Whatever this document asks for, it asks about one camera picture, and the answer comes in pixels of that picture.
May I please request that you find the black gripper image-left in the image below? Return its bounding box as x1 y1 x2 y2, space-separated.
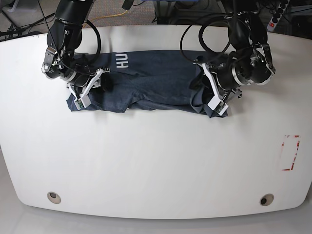
72 73 114 92

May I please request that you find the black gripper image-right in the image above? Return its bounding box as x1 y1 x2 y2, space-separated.
190 65 238 91

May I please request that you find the dark blue T-shirt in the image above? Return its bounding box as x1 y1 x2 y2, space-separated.
67 50 231 119

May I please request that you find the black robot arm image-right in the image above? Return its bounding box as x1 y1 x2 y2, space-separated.
190 0 275 91

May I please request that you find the black robot arm image-left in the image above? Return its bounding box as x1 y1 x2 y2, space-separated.
42 0 102 93

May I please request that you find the white power strip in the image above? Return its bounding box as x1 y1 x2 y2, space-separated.
267 0 290 32

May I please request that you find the red tape rectangle marking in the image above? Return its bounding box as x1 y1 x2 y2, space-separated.
279 135 300 171

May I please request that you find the left table grommet hole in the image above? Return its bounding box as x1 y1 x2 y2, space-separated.
47 192 61 204

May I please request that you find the table grommet hole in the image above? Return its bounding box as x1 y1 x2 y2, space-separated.
47 192 61 204
260 194 274 206

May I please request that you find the right table grommet hole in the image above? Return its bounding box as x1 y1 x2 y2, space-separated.
260 194 274 206

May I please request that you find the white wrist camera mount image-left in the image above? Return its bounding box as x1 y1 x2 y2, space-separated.
66 68 111 110

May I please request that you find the yellow cable on floor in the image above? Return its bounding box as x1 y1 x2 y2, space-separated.
83 9 127 28

